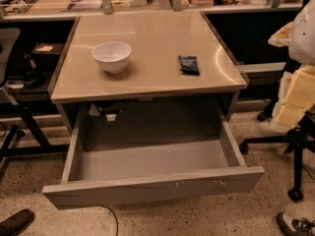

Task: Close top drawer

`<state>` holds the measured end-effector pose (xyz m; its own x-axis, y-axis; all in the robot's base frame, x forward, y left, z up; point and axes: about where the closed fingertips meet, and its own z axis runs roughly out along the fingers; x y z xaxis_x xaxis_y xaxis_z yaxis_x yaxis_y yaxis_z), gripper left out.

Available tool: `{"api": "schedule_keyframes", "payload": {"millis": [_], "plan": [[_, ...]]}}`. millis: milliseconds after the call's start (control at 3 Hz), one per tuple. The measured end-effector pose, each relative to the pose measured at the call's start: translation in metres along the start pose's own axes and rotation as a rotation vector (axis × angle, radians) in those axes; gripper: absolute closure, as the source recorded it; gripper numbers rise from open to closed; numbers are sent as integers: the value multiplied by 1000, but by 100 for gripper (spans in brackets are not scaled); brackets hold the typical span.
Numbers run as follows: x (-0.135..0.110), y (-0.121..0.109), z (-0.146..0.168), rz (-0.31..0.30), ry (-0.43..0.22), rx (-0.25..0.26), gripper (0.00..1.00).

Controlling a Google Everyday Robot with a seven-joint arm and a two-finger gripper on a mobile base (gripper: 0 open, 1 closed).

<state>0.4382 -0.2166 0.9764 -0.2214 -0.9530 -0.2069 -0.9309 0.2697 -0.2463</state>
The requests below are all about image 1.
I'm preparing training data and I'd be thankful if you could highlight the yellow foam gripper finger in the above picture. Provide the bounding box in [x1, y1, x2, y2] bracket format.
[270, 65, 315, 133]

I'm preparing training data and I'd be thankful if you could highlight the grey top drawer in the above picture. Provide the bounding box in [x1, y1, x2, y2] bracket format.
[41, 96, 266, 210]

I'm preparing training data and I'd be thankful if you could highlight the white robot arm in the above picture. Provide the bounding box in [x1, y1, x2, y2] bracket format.
[268, 0, 315, 133]

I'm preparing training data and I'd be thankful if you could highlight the grey drawer cabinet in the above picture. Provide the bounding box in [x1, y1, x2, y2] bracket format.
[49, 11, 247, 130]

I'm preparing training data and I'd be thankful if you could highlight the dark blue snack packet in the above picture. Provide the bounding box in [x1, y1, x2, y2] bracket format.
[179, 56, 200, 76]

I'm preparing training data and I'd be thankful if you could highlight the grey sneaker at right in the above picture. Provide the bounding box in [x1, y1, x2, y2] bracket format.
[277, 212, 315, 236]

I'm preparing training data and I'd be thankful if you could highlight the white ceramic bowl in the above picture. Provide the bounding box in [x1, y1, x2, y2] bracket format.
[93, 41, 132, 74]

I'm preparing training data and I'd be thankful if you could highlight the dark shoe at left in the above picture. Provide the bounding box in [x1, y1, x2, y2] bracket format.
[0, 208, 34, 236]

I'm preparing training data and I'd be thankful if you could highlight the black floor cable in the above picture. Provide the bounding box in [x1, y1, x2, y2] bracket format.
[97, 205, 119, 236]

